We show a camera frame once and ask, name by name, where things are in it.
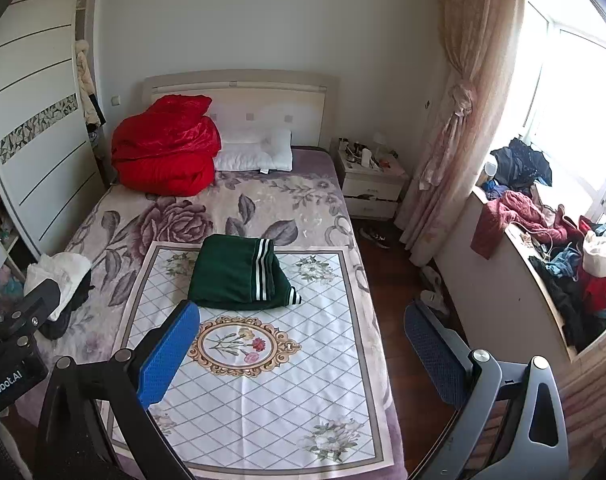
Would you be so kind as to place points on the white nightstand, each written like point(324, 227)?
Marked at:
point(370, 185)

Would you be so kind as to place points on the white window ledge cabinet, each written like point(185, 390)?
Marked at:
point(483, 300)

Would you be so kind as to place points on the dark shoes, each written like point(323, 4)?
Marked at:
point(375, 237)

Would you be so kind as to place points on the window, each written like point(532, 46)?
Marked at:
point(573, 85)

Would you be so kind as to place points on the black garment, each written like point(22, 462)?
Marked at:
point(58, 330)

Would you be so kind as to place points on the pink curtain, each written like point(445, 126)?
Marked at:
point(463, 110)

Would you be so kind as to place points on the beige wooden bed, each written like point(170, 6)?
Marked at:
point(283, 95)

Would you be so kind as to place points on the red quilt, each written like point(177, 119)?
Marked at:
point(163, 150)

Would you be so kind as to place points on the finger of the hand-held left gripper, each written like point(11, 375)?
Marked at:
point(35, 302)

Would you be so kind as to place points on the white fluffy garment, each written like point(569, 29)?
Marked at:
point(63, 270)

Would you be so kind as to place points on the white wardrobe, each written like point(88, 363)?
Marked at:
point(38, 85)

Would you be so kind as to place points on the cream hanging coat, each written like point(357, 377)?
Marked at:
point(83, 75)

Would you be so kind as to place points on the pile of mixed clothes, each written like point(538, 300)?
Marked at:
point(513, 210)

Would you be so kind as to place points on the white lattice floral mat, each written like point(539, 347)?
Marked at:
point(283, 385)

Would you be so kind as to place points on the green varsity jacket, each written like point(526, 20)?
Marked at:
point(228, 275)

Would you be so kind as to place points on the nightstand toiletries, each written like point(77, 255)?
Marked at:
point(365, 152)

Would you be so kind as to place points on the white slipper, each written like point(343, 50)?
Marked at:
point(430, 277)
point(435, 302)

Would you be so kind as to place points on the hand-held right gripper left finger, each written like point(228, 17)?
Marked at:
point(168, 355)

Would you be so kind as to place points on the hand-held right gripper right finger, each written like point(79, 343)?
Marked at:
point(433, 355)

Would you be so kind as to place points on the white pillow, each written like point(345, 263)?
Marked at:
point(253, 152)

